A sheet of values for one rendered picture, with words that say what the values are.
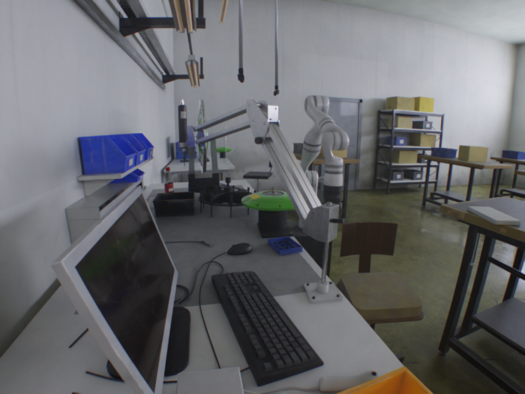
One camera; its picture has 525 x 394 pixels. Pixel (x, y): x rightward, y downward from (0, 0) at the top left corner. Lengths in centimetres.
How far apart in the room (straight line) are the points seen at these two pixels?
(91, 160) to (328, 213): 105
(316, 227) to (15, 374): 81
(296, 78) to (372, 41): 211
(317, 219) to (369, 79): 643
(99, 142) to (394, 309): 153
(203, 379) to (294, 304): 38
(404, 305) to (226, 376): 105
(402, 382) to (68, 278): 53
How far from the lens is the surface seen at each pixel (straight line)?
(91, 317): 44
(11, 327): 100
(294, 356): 66
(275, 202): 128
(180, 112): 130
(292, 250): 116
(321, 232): 81
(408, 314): 150
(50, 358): 82
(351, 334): 77
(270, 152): 88
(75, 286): 42
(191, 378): 60
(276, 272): 102
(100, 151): 138
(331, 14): 704
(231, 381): 59
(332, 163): 108
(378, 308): 142
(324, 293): 90
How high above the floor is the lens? 140
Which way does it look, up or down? 14 degrees down
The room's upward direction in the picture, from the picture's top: straight up
